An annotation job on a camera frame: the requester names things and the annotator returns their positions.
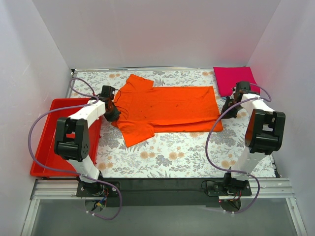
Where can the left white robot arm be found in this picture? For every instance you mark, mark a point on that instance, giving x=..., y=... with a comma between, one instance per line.
x=72, y=141

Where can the floral patterned table mat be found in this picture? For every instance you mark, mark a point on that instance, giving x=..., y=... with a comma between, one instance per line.
x=171, y=154

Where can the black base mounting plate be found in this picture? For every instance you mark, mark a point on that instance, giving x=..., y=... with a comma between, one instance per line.
x=160, y=191

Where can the red plastic bin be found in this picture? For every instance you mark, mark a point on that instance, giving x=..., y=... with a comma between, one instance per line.
x=45, y=150

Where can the folded magenta t shirt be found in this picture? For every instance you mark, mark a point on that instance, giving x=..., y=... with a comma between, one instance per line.
x=228, y=77

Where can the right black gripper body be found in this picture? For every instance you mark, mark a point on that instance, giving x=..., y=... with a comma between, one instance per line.
x=228, y=108

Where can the orange t shirt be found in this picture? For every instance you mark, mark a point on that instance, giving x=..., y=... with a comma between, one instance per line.
x=146, y=110

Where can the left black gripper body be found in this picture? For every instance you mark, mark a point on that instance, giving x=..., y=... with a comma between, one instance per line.
x=113, y=114

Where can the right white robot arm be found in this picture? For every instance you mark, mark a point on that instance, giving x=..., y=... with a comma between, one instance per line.
x=263, y=136

